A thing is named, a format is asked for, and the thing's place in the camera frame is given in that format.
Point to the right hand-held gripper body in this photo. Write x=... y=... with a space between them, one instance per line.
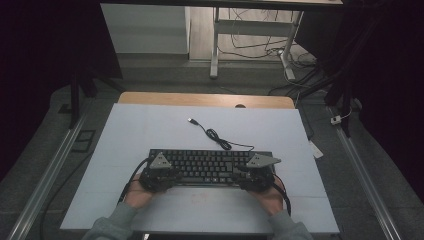
x=261 y=178

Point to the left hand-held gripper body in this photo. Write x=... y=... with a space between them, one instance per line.
x=155 y=176

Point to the black keyboard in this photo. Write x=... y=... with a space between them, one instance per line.
x=206 y=163

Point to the person's right hand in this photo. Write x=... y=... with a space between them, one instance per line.
x=270 y=201

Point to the person's left hand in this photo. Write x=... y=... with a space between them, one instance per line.
x=138 y=196

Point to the white table board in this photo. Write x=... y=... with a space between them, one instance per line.
x=156 y=128

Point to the white paper tag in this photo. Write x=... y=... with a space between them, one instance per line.
x=316 y=150

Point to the small white adapter box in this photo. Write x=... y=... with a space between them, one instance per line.
x=335 y=120

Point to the black metal stand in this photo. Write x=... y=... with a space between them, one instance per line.
x=346 y=100
x=75 y=100

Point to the white cabinet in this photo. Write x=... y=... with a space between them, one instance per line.
x=146 y=30

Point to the aluminium rail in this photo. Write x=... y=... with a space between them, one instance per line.
x=363 y=176
x=50 y=176

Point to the white desk frame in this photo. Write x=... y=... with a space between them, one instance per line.
x=215 y=50

